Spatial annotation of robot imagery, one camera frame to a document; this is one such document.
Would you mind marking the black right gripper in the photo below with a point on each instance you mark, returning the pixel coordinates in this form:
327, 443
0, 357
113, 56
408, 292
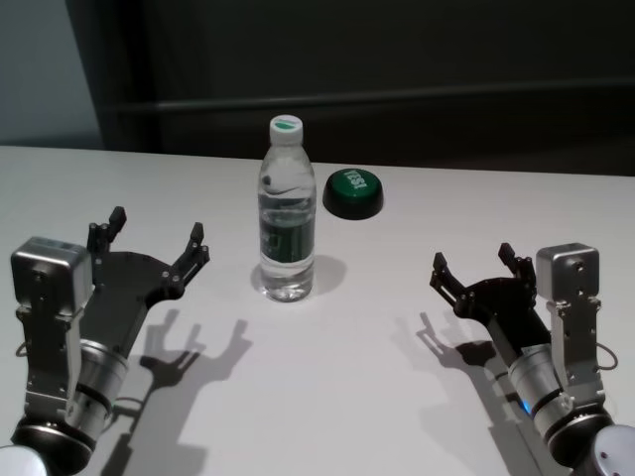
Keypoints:
506, 312

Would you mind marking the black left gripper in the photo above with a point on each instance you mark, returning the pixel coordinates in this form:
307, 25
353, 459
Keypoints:
124, 287

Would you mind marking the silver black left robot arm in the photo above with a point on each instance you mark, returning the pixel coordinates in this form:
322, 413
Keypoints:
94, 377

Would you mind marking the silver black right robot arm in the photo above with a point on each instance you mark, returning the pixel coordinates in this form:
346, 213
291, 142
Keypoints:
555, 406

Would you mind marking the clear water bottle green label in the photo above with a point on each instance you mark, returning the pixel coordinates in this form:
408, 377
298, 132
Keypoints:
287, 238

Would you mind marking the green push button black base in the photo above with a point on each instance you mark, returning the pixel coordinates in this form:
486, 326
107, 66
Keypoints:
353, 191

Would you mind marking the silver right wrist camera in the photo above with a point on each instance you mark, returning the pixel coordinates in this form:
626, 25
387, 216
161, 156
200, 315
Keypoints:
568, 277

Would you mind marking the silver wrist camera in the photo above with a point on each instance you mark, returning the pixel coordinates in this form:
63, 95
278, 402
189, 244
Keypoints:
49, 277
568, 277

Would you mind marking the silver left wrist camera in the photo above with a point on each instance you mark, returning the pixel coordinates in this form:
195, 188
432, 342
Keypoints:
49, 277

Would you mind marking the dark horizontal wall rail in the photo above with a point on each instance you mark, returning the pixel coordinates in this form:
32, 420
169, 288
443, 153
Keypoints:
397, 103

